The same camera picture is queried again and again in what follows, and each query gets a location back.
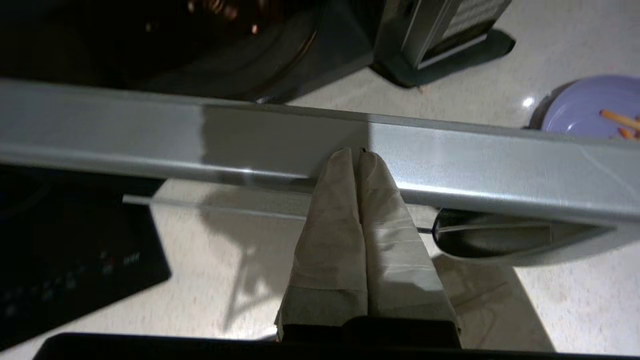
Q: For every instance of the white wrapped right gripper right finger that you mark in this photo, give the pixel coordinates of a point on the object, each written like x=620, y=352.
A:
x=400, y=270

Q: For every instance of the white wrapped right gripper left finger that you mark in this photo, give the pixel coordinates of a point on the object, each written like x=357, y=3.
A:
x=330, y=260

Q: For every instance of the black glass microwave door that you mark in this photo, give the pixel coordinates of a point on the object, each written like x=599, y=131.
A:
x=475, y=160

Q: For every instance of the purple plate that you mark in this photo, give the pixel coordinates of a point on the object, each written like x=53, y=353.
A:
x=575, y=110

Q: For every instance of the silver microwave oven body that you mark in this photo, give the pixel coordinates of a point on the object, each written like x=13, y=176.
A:
x=225, y=50

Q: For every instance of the dark cloth pad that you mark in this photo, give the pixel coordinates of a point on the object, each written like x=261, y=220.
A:
x=450, y=62

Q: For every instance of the black induction cooktop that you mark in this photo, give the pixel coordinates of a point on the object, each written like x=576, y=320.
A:
x=75, y=250

